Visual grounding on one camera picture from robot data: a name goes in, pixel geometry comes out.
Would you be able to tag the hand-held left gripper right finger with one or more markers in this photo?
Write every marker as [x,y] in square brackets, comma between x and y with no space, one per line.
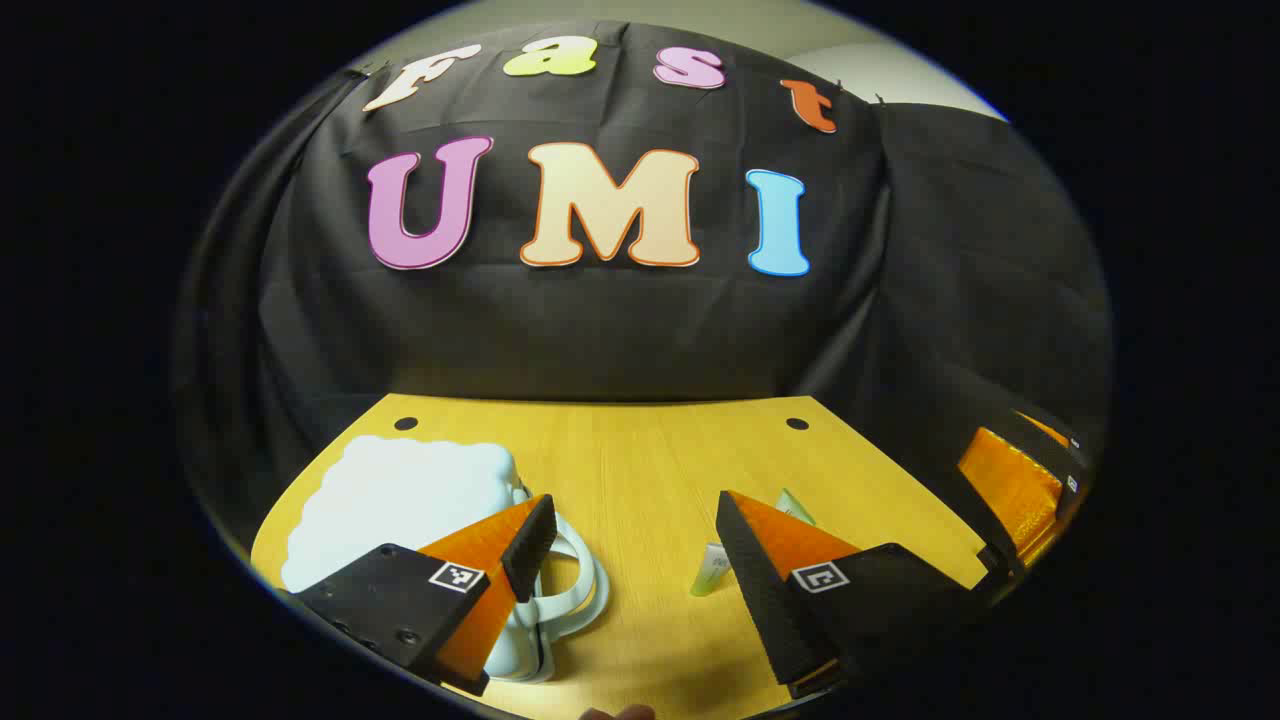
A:
[755,580]

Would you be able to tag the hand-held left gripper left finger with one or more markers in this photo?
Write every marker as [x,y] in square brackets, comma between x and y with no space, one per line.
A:
[535,545]

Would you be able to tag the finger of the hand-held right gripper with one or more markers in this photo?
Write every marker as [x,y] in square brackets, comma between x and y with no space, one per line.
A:
[1060,450]
[1010,490]

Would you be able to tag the green skin care tube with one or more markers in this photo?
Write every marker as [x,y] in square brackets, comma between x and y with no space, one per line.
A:
[710,572]

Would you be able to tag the light blue suitcase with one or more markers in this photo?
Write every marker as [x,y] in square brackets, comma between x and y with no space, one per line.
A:
[400,500]

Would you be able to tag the black backdrop cloth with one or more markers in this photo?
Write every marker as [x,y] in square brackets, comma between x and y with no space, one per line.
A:
[640,330]

